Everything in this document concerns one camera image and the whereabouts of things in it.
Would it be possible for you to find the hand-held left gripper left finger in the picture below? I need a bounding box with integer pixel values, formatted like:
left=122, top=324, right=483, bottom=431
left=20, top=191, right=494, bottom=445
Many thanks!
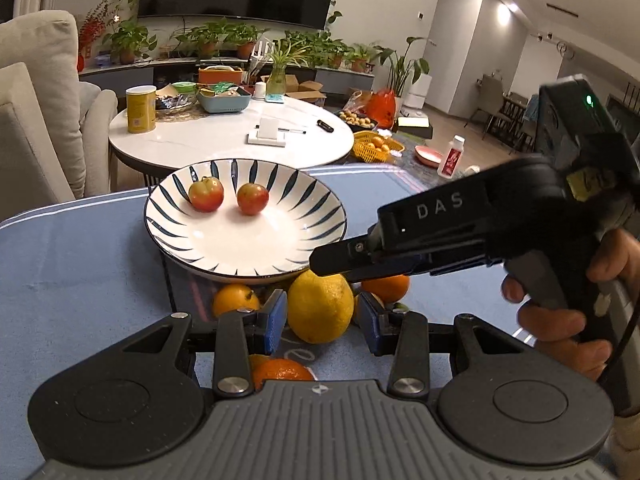
left=122, top=289, right=289, bottom=400

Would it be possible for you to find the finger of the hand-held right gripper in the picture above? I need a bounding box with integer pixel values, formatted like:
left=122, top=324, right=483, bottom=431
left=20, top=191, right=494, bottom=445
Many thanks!
left=309, top=234, right=383, bottom=277
left=345, top=255, right=436, bottom=283

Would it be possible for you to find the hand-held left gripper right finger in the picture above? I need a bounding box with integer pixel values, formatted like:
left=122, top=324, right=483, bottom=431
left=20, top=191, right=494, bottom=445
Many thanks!
left=357, top=291, right=523, bottom=397

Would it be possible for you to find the large orange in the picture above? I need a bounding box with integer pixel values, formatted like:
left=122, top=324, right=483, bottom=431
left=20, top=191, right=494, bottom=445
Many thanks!
left=361, top=274, right=411, bottom=305
left=248, top=354, right=317, bottom=391

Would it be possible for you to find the large yellow lemon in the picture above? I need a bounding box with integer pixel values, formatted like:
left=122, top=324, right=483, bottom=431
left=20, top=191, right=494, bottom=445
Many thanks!
left=287, top=270, right=355, bottom=345

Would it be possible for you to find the small round orange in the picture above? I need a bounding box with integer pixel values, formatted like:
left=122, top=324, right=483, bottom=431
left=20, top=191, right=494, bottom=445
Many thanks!
left=212, top=284, right=262, bottom=318

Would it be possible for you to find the white blue striped plate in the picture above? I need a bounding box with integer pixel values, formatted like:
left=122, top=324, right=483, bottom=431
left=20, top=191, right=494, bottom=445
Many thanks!
left=144, top=158, right=348, bottom=285

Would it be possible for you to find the red tomato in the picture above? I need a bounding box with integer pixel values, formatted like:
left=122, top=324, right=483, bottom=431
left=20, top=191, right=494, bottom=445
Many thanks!
left=188, top=176, right=225, bottom=213
left=236, top=182, right=270, bottom=216

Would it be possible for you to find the person's right forearm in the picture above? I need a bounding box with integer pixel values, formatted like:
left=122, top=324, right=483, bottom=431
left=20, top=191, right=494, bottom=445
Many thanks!
left=612, top=407, right=640, bottom=480

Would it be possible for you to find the person's right hand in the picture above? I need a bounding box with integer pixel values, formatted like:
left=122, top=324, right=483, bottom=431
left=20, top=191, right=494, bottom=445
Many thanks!
left=501, top=229, right=640, bottom=382

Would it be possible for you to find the white bottle red label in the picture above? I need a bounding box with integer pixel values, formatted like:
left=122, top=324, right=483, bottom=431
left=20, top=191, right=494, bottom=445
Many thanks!
left=437, top=135, right=466, bottom=178

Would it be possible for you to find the pink bowl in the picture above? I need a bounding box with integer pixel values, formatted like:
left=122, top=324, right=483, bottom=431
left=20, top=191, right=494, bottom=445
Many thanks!
left=414, top=145, right=445, bottom=167

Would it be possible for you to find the yellow mesh basket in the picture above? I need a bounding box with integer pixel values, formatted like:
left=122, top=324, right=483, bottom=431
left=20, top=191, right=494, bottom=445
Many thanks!
left=352, top=130, right=405, bottom=163

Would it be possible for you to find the flat white black box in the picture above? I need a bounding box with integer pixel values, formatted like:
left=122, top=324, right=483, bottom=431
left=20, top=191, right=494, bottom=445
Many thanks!
left=392, top=116, right=433, bottom=140

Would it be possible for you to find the dining chair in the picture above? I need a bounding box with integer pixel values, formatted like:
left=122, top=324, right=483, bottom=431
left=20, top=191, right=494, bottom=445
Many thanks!
left=470, top=74, right=506, bottom=133

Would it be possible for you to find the tray of golden balls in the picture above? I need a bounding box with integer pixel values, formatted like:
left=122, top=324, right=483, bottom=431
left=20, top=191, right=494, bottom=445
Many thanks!
left=339, top=109, right=378, bottom=130

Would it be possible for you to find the white air purifier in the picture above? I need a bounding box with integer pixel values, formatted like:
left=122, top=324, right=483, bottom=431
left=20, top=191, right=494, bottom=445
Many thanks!
left=402, top=72, right=432, bottom=110

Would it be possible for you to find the white napkin holder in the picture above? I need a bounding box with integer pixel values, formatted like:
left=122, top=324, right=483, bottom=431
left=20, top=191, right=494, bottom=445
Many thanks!
left=246, top=116, right=287, bottom=147

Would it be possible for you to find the orange plastic bag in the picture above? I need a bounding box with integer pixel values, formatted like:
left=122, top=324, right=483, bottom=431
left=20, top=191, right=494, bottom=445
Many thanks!
left=365, top=87, right=398, bottom=128

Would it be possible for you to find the cardboard box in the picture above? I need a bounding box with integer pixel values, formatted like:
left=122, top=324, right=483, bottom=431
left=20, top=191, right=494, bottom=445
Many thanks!
left=285, top=80, right=327, bottom=106

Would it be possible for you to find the tall leafy floor plant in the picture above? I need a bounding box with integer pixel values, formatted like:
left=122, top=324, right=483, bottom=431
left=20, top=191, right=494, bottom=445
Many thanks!
left=375, top=36, right=431, bottom=98

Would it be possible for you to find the round white table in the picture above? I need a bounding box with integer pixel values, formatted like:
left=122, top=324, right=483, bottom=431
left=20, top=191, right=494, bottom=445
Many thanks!
left=108, top=91, right=355, bottom=171

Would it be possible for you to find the glass vase with plant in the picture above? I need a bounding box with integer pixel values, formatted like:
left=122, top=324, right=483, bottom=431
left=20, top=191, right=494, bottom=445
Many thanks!
left=265, top=40, right=301, bottom=103

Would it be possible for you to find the teal plastic basket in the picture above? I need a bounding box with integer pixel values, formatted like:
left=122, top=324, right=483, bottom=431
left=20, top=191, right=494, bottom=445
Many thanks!
left=196, top=85, right=252, bottom=113

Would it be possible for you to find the blue table cloth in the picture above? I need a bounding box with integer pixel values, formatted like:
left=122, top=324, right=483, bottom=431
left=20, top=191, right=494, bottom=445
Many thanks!
left=0, top=162, right=621, bottom=471

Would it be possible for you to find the orange box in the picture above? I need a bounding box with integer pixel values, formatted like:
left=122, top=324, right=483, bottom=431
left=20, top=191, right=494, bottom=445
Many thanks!
left=198, top=66, right=244, bottom=85

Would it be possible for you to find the pile of snack wrappers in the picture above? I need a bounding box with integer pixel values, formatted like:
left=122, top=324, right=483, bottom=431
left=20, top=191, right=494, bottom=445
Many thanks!
left=155, top=82, right=198, bottom=111

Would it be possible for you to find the yellow can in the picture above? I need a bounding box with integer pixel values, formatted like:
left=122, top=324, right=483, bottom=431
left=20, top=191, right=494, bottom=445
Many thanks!
left=125, top=86, right=158, bottom=134

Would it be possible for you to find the grey television cabinet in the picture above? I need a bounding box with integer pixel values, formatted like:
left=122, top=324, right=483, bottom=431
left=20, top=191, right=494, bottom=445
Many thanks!
left=80, top=55, right=376, bottom=96

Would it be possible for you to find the light grey throw pillow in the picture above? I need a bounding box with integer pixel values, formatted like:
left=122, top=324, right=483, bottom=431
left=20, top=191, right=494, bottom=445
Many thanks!
left=79, top=81, right=102, bottom=113

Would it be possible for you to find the row of potted plants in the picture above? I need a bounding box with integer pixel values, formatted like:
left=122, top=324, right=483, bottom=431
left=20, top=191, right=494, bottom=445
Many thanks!
left=102, top=15, right=396, bottom=73

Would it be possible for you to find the beige sofa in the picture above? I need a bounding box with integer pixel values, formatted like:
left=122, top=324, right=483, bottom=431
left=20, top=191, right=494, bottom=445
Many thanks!
left=0, top=10, right=119, bottom=223

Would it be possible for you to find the red flower arrangement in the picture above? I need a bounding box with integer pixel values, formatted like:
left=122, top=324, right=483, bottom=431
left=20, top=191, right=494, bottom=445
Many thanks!
left=77, top=0, right=111, bottom=73

